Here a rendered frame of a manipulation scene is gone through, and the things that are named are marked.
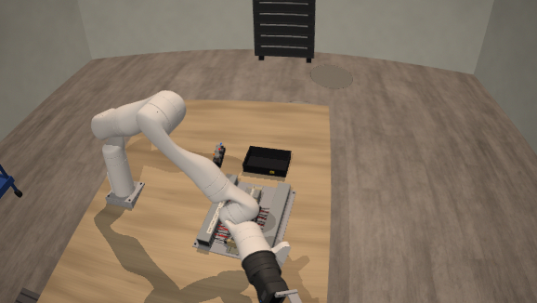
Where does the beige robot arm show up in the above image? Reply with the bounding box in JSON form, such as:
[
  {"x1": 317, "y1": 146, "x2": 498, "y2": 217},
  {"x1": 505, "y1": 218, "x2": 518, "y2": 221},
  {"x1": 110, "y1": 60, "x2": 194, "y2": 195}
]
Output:
[{"x1": 91, "y1": 90, "x2": 265, "y2": 248}]

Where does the black open-top tray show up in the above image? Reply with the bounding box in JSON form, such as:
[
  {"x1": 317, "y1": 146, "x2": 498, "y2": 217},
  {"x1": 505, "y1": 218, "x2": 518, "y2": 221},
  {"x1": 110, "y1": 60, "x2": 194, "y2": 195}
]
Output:
[{"x1": 242, "y1": 146, "x2": 292, "y2": 178}]

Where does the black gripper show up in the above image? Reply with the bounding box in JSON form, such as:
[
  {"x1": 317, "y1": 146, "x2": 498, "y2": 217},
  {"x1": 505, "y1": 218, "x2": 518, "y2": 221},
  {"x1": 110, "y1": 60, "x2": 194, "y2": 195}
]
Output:
[{"x1": 238, "y1": 236, "x2": 302, "y2": 303}]

